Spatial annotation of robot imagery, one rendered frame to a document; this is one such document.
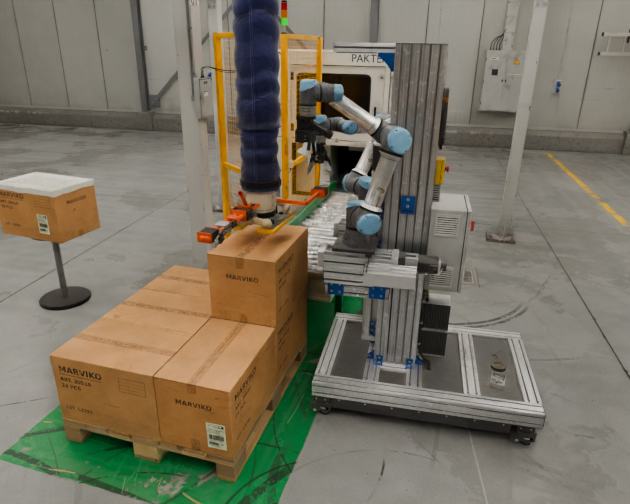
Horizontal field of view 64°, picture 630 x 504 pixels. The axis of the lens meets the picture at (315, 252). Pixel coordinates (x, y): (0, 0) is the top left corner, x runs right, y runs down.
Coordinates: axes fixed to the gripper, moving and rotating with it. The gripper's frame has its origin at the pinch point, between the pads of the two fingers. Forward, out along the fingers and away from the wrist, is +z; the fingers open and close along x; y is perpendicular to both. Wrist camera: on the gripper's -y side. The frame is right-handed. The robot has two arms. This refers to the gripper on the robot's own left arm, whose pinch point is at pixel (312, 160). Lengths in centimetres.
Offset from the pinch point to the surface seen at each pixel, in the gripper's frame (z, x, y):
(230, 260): 60, -12, 47
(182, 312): 98, -14, 80
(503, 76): 4, -929, -201
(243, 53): -45, -30, 42
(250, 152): 4, -30, 40
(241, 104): -20, -30, 44
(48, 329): 152, -56, 214
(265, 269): 62, -10, 27
